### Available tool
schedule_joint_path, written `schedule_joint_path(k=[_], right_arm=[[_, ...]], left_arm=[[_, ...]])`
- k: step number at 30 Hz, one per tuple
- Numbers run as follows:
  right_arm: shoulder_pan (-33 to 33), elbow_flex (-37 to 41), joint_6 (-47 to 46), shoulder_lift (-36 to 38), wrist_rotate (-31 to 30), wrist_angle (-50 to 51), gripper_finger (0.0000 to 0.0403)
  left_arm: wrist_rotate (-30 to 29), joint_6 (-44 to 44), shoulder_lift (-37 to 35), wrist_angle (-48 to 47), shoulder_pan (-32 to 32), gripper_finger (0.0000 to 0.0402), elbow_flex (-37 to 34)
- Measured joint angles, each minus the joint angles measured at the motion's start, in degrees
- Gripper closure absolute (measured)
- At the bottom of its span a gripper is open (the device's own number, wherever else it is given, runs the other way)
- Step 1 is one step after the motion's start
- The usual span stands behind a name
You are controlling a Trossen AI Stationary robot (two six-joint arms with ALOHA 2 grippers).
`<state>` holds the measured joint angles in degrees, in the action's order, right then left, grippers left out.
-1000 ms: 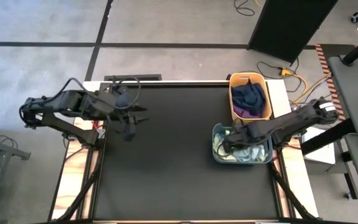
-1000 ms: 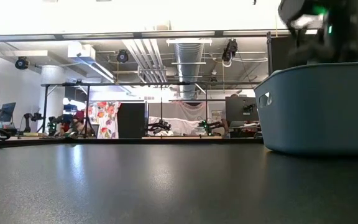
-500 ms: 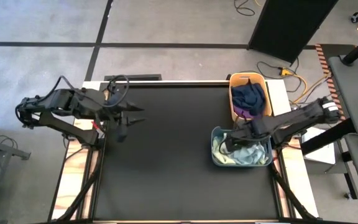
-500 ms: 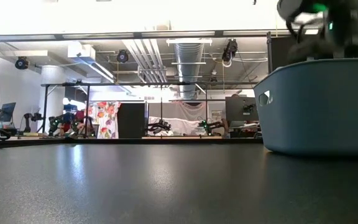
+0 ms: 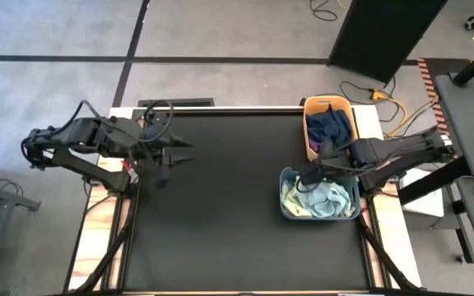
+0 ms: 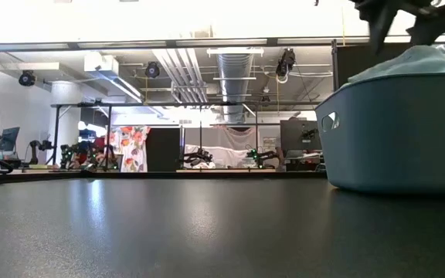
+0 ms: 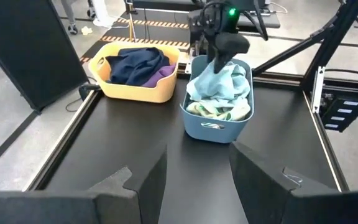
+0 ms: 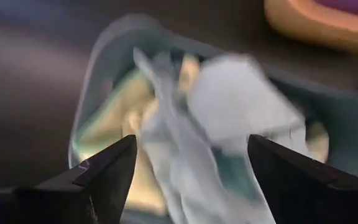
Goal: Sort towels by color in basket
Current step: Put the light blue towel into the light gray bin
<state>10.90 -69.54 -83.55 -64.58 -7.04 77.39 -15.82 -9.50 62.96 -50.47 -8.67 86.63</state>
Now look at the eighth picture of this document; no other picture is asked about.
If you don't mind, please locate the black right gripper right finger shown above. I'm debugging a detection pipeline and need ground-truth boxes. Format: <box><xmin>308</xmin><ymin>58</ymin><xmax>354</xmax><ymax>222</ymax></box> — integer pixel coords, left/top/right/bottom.
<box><xmin>247</xmin><ymin>134</ymin><xmax>358</xmax><ymax>224</ymax></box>

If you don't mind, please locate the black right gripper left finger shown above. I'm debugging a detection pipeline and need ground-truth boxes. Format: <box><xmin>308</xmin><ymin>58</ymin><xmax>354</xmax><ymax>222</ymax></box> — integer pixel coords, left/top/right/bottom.
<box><xmin>13</xmin><ymin>134</ymin><xmax>138</xmax><ymax>224</ymax></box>

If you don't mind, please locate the light green towel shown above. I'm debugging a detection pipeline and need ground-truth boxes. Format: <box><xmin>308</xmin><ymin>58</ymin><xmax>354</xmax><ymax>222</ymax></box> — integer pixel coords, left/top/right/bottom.
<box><xmin>72</xmin><ymin>55</ymin><xmax>330</xmax><ymax>216</ymax></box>

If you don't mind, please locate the pale blue towel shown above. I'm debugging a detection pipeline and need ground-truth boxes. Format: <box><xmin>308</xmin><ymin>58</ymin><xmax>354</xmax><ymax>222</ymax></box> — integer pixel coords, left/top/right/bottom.
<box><xmin>131</xmin><ymin>46</ymin><xmax>311</xmax><ymax>224</ymax></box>

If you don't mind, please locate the purple towel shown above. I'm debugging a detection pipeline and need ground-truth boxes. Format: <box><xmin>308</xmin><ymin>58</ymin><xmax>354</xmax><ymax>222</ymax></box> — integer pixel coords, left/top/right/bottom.
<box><xmin>314</xmin><ymin>0</ymin><xmax>358</xmax><ymax>19</ymax></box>

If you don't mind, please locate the blue-grey plastic basket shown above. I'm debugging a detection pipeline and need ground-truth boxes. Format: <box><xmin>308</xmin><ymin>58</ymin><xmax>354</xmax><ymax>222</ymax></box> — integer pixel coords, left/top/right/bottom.
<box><xmin>68</xmin><ymin>13</ymin><xmax>358</xmax><ymax>224</ymax></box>

